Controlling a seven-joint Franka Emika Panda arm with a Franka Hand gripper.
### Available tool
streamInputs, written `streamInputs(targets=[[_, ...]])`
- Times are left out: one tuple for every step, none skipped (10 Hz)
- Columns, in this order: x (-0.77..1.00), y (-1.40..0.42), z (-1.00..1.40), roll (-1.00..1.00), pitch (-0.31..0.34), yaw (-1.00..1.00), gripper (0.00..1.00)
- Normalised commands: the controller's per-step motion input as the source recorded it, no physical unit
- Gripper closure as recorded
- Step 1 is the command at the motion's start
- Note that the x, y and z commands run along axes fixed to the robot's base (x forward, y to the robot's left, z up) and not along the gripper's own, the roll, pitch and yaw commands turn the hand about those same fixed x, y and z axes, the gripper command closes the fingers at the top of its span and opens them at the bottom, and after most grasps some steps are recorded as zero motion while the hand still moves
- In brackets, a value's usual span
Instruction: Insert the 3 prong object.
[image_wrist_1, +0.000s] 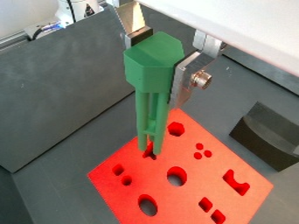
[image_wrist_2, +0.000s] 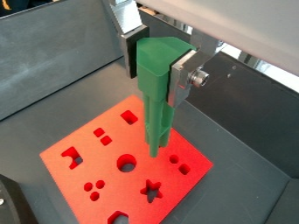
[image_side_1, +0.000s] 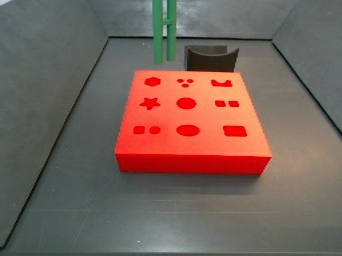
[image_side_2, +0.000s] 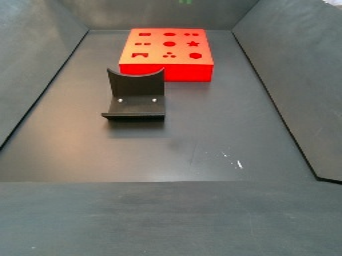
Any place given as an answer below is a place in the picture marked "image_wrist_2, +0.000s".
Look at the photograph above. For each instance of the green three prong peg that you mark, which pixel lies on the green three prong peg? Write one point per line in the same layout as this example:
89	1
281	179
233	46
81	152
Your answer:
157	53

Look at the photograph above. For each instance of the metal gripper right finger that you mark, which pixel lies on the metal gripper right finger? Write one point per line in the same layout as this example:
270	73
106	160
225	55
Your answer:
187	73

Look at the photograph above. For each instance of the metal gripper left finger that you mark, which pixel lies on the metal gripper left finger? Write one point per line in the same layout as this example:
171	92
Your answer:
125	14

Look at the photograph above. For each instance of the black object at corner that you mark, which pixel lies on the black object at corner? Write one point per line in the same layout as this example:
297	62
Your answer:
15	209

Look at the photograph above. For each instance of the red shape sorting board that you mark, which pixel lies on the red shape sorting board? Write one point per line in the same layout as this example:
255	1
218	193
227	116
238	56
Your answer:
109	177

